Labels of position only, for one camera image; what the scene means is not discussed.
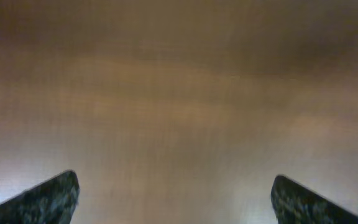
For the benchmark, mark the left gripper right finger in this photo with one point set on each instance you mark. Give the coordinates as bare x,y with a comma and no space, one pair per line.
295,204

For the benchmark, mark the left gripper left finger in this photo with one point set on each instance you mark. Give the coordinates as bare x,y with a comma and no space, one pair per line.
53,201

